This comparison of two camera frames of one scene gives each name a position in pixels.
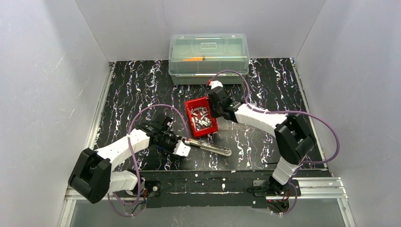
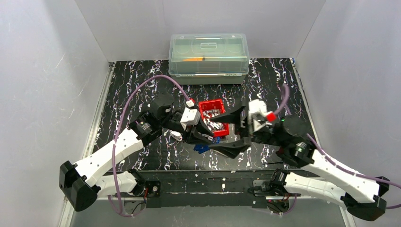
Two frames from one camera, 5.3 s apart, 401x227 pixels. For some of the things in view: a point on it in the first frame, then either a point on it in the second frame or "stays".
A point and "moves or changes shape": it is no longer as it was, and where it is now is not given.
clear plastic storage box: [196, 58] stays
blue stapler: [161, 147] -> [201, 147]
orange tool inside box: [194, 58] stays
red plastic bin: [201, 102] moves or changes shape
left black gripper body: [175, 142] -> [190, 132]
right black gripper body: [214, 104] -> [245, 126]
